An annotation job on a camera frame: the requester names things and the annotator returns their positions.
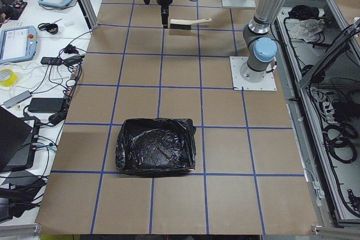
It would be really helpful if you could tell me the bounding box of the black tape roll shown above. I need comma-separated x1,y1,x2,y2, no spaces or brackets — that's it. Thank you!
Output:
45,23,59,35

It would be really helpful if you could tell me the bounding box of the black power brick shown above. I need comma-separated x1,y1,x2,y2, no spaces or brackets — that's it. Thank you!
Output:
28,98,64,113

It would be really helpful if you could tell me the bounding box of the black laptop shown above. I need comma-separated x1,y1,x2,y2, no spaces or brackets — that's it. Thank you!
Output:
1,107,40,173

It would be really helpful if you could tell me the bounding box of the near teach pendant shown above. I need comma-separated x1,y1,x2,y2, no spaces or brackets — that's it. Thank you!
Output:
1,26,37,64

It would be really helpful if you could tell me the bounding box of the beige hand brush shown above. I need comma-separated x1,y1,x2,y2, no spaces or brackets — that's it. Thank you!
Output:
170,18,212,30

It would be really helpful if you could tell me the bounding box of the grey usb hub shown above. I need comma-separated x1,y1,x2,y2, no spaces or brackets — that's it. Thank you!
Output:
3,90,32,108

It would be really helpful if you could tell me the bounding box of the crumpled white cloth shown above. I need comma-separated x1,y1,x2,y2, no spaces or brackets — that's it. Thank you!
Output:
289,19,325,43

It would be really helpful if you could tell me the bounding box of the black bag lined bin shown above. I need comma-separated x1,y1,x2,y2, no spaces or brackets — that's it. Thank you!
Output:
115,118,196,177

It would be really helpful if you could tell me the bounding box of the yellow tape roll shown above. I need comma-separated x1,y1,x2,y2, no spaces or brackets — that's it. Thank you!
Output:
0,69,19,87

